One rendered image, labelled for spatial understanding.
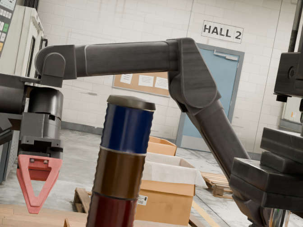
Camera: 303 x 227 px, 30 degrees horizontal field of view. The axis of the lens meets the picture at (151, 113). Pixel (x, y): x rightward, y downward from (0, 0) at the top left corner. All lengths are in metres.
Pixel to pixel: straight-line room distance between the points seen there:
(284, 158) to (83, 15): 10.91
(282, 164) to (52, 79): 0.44
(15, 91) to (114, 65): 0.17
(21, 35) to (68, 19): 6.25
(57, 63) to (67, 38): 10.52
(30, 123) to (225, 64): 11.05
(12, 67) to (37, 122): 4.34
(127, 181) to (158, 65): 0.56
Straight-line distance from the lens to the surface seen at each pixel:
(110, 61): 0.96
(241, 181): 0.66
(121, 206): 0.44
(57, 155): 0.90
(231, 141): 1.04
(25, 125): 0.91
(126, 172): 0.43
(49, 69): 0.92
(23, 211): 1.23
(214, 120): 1.01
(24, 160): 0.89
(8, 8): 1.66
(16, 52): 5.25
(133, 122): 0.43
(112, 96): 0.43
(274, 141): 0.68
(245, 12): 12.11
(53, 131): 0.92
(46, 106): 0.94
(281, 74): 0.68
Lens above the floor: 1.21
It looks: 3 degrees down
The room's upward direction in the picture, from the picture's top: 10 degrees clockwise
